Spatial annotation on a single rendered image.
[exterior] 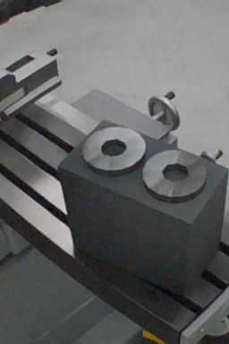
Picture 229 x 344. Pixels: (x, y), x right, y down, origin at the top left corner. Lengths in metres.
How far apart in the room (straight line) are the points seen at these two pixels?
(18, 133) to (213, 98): 1.68
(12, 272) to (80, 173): 0.50
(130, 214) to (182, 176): 0.09
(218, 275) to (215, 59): 2.23
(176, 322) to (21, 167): 0.46
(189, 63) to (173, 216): 2.29
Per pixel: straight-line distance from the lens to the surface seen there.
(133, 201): 0.81
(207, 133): 2.59
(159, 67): 2.99
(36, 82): 1.30
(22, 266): 1.30
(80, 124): 1.39
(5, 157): 1.18
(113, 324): 1.74
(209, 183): 0.82
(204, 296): 0.93
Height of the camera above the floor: 1.70
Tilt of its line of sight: 45 degrees down
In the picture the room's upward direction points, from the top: 6 degrees counter-clockwise
